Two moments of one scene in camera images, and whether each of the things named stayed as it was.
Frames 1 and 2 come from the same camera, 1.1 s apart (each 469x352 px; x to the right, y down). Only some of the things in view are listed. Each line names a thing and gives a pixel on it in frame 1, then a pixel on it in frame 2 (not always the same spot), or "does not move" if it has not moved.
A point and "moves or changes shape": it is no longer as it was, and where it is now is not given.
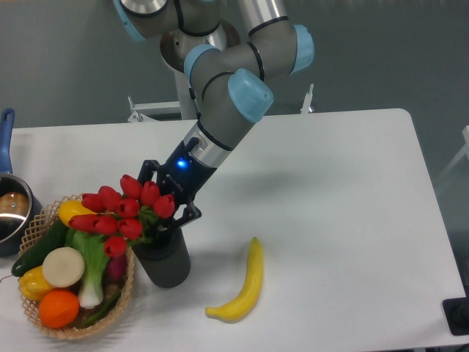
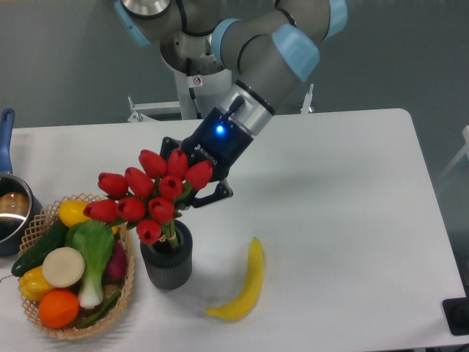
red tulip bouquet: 132,215 moves or changes shape
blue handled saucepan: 20,207 does not move
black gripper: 183,176 to 217,140
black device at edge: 456,314 does not move
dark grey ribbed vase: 167,261 moves or changes shape
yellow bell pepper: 33,284 does not move
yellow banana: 238,306 does not move
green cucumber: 54,237 does not move
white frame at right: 458,155 does not move
